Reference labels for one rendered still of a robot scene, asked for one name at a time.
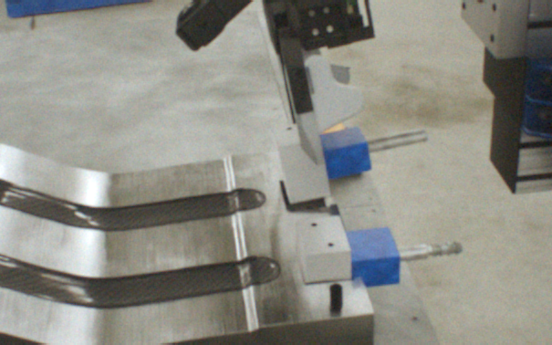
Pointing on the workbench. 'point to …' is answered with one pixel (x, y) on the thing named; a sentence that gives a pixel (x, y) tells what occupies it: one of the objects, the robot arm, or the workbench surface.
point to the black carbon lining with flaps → (172, 287)
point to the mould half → (155, 259)
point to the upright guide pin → (336, 297)
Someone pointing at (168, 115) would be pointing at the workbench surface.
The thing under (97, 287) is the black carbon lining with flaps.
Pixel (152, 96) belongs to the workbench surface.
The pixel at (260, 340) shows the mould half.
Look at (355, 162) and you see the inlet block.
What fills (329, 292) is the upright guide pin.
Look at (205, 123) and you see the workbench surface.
